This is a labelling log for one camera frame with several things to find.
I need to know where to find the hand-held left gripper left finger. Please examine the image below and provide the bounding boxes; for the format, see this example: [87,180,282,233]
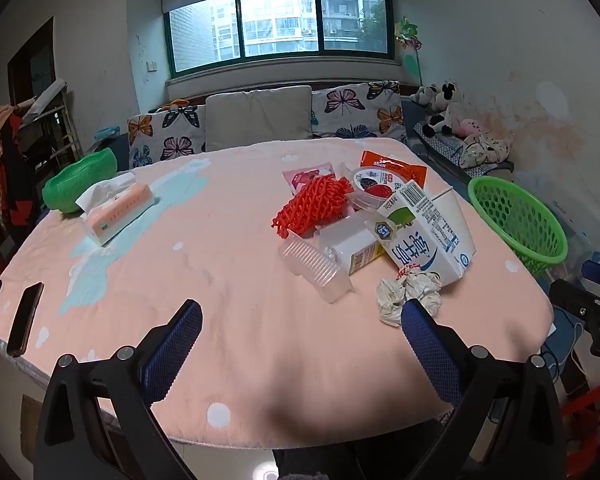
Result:
[32,299,203,480]

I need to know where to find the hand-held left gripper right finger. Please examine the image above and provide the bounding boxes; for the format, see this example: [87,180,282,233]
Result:
[401,299,566,480]

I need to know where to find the white paper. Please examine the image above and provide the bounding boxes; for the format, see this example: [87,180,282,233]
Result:
[377,267,443,328]

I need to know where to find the green plastic basket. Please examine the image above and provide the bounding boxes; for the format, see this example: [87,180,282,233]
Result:
[467,176,570,277]

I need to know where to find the white blue milk carton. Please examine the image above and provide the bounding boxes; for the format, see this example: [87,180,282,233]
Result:
[364,180,477,288]

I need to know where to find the small white yellow carton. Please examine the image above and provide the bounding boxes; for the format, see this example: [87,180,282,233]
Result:
[320,215,388,276]

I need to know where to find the clear plastic tray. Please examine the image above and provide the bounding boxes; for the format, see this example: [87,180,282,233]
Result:
[278,232,355,304]

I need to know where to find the berry label jelly cup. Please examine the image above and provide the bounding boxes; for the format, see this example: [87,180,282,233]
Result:
[347,166,406,211]

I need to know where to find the red foam net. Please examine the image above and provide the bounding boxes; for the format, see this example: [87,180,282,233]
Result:
[272,172,355,238]

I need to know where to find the clear storage box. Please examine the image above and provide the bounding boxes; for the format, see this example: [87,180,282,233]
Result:
[545,200,600,281]

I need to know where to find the pink printed blanket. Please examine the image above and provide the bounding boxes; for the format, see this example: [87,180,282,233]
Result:
[0,137,556,448]

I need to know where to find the pink tissue pack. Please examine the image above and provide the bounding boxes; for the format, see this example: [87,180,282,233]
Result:
[75,172,161,247]

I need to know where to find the black phone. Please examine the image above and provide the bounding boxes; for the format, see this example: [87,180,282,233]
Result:
[6,282,45,357]

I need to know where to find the person's grey fuzzy clothing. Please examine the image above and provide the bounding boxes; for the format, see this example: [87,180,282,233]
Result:
[274,447,355,480]

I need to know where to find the spotted plush toy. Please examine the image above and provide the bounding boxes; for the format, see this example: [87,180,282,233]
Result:
[460,130,513,166]

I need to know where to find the orange snack packet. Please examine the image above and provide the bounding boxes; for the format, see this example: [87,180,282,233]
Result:
[357,150,428,196]

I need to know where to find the pink plush toy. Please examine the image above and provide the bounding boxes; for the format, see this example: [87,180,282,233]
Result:
[452,115,486,138]

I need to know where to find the butterfly print pillow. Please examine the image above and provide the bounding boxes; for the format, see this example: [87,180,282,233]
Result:
[311,80,406,140]
[127,105,207,173]

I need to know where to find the pink snack packet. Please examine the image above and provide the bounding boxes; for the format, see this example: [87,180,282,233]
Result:
[282,160,348,196]

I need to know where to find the black white plush toy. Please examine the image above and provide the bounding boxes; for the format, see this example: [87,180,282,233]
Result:
[412,80,463,138]

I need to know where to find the beige pillow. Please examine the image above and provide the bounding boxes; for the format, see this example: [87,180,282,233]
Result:
[205,86,313,152]

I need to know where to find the hanging clothes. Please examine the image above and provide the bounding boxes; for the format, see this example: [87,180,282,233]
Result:
[0,105,36,231]

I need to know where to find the metal rack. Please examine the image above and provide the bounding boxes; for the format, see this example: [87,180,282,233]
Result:
[15,77,83,161]

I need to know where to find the dark wooden door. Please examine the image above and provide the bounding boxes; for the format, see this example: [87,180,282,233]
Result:
[7,17,56,106]

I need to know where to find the green framed window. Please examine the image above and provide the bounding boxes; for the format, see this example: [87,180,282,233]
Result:
[164,0,395,78]

